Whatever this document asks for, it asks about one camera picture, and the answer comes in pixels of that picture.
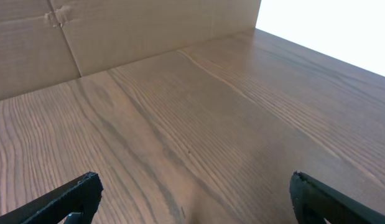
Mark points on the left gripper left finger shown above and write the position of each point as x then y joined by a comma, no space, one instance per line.
74,202

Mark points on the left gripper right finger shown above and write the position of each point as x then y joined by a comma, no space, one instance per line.
316,202

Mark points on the brown cardboard panel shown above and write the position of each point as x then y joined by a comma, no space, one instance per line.
47,42

